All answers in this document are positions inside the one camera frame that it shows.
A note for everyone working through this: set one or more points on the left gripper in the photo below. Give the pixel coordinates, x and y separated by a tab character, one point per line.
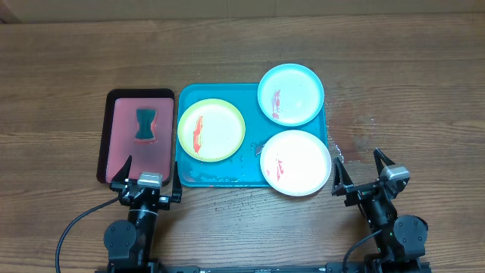
119	185

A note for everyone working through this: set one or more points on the light blue plate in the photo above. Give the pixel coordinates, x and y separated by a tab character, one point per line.
290	95

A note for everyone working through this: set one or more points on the white pink plate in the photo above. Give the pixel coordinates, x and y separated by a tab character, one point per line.
295	163

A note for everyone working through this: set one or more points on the black tray with red mat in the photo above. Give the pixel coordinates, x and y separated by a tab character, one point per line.
119	134

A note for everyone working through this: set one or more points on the dark green sponge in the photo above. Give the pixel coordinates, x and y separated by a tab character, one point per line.
145	117

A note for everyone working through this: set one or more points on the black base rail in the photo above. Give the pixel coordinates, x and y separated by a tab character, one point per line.
330	267

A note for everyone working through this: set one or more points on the yellow-green plate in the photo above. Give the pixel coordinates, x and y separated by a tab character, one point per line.
211	130

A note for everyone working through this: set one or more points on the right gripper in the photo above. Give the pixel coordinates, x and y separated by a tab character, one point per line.
345	186

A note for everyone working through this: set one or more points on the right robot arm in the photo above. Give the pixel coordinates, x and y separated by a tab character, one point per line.
400	240

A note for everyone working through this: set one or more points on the teal plastic tray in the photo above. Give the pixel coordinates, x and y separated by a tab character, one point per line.
241	169

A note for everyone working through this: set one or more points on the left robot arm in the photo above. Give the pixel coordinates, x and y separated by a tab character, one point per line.
129	242

